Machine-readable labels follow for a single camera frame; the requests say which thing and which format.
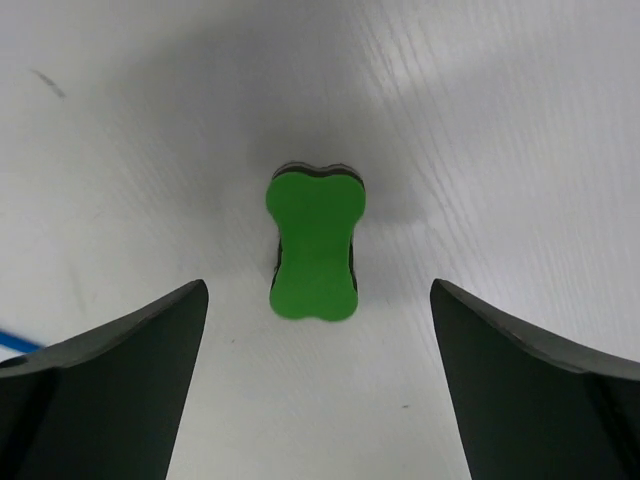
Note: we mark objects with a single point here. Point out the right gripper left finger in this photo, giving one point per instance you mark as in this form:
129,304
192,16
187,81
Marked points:
107,403

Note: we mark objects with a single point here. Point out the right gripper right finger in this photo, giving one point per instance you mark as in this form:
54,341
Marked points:
530,404

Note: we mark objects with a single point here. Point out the blue framed whiteboard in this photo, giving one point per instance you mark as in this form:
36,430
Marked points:
17,344

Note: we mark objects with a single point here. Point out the green bone-shaped eraser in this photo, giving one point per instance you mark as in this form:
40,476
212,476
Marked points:
315,210

